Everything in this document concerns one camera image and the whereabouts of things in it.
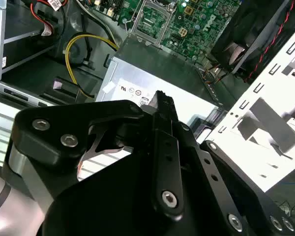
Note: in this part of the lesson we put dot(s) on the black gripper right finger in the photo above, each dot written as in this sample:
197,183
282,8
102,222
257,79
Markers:
218,194

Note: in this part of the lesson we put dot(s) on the socket locking lever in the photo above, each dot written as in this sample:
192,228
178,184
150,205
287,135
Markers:
132,14

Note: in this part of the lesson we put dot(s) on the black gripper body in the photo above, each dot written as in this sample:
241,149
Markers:
113,196

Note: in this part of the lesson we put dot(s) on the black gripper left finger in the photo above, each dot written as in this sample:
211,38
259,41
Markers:
64,115

